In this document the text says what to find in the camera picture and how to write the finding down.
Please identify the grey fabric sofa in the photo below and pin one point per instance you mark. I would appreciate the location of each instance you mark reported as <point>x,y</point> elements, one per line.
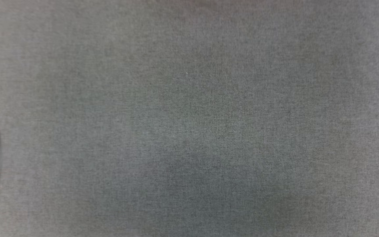
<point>196,118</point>

